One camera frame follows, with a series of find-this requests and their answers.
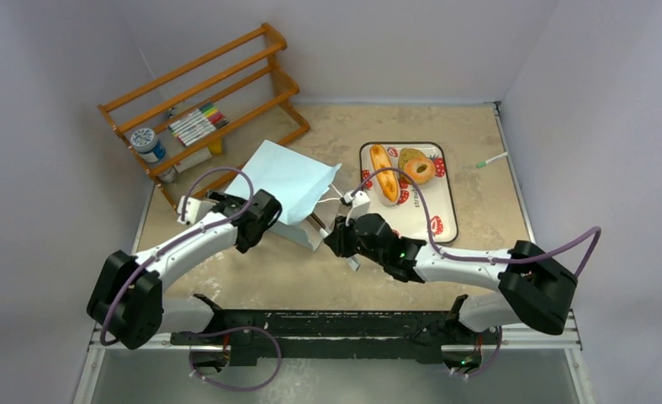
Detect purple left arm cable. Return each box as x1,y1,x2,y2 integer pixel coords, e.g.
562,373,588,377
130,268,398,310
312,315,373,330
98,167,256,347

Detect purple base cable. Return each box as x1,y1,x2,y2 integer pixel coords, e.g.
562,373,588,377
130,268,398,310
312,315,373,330
448,328,505,380
188,327,283,394

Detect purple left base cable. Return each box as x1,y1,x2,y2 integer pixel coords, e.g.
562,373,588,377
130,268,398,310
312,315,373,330
188,327,283,394

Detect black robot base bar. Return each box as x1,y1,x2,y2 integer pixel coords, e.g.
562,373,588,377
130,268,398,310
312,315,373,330
171,309,501,376

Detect long orange fake bread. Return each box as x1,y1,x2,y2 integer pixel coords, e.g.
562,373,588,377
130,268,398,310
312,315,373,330
368,144,400,206

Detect yellow small bottle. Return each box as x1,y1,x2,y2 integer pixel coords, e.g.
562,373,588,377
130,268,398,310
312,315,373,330
207,138,224,155

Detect brown fake bread slice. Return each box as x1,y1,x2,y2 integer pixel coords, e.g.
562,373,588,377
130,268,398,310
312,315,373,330
398,148,427,172

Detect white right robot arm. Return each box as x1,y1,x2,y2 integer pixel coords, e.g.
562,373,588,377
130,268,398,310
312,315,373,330
324,214,578,343

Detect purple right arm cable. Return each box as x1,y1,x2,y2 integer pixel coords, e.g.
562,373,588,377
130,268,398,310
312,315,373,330
350,167,602,279

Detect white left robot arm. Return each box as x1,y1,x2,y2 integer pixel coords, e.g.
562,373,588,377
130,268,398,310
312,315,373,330
86,189,282,349

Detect set of coloured markers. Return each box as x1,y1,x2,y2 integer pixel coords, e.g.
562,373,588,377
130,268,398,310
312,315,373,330
168,102,228,146

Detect blue lid white jar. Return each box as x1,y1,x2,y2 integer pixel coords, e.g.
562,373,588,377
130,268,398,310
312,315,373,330
130,128,167,163

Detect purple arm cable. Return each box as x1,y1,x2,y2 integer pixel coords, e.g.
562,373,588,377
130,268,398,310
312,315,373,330
98,167,256,347
350,167,602,279

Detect metal kitchen tongs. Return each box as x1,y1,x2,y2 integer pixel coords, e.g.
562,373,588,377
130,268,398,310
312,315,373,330
308,213,361,272

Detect green cap white marker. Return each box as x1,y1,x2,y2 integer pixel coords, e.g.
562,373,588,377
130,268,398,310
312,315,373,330
475,151,508,168

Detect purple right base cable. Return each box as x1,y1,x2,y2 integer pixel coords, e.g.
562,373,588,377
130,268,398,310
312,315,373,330
448,328,505,380

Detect orange wooden shelf rack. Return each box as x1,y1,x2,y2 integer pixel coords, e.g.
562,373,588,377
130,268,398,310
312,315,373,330
98,23,310,209

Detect white flat box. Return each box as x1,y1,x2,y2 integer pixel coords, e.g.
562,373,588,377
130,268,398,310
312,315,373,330
173,148,212,173

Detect round orange fake bun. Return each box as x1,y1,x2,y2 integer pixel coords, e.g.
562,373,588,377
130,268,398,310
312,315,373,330
402,157,436,185

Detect white strawberry enamel tray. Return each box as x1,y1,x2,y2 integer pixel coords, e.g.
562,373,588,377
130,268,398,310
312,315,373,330
364,141,458,243

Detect white blue paper bag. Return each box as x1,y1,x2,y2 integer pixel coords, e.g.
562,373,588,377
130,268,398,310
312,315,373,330
242,140,342,251

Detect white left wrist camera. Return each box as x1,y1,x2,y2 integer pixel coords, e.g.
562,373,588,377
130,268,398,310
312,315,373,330
177,195,214,226

